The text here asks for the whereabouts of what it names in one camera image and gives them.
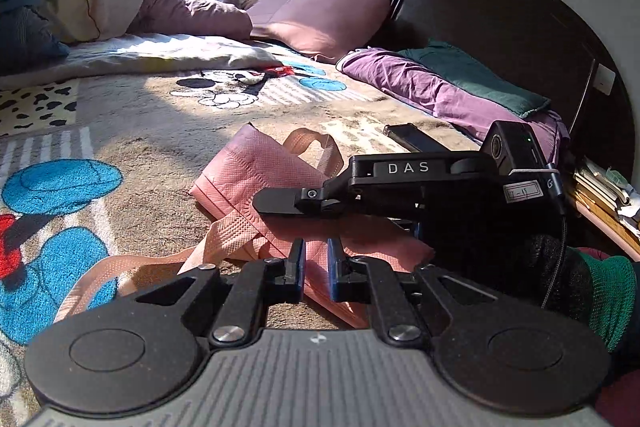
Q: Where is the purple pillow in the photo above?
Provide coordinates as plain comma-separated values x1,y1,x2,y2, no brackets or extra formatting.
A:
336,47,571,158

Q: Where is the printed cartoon blanket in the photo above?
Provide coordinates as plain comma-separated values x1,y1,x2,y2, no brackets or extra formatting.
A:
0,57,481,427

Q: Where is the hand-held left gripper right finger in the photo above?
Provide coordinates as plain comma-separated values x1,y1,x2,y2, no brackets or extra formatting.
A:
327,238,501,351

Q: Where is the black camera cable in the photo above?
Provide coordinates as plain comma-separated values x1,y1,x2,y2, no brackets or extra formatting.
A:
540,164,569,309

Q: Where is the black smartphone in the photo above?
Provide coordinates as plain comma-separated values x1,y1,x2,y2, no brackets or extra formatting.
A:
384,123,443,154

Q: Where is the pink shopping bag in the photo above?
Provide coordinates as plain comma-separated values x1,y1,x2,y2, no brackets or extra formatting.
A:
52,123,436,330

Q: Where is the person's right forearm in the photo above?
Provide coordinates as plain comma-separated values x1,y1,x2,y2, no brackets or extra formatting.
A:
575,247,640,427

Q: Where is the white headboard sticker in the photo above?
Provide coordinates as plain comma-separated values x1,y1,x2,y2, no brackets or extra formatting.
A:
592,64,616,96

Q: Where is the stack of papers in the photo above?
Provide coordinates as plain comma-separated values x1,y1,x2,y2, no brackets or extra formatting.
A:
570,154,640,254

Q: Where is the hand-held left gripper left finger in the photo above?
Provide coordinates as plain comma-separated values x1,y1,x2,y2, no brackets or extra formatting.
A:
135,238,307,349

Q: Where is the person's right hand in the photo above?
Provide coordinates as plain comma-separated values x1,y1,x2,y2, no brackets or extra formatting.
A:
479,233,596,324

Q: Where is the green cloth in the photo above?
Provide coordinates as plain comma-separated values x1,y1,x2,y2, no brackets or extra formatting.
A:
397,41,551,118

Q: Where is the dark wooden headboard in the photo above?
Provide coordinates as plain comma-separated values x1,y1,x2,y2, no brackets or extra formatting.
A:
272,0,636,218

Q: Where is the pink pillow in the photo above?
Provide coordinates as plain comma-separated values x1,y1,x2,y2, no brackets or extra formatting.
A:
245,0,391,65

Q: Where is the white patterned sheet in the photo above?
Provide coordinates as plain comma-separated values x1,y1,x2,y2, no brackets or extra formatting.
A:
0,34,283,90

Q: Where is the dark blue clothing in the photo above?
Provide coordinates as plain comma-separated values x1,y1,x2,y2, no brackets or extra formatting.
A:
0,0,71,75

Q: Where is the mauve quilt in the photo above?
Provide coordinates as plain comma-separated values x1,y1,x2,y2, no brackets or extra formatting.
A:
127,0,253,42

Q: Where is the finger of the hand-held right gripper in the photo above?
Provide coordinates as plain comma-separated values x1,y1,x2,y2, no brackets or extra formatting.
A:
252,186,363,219

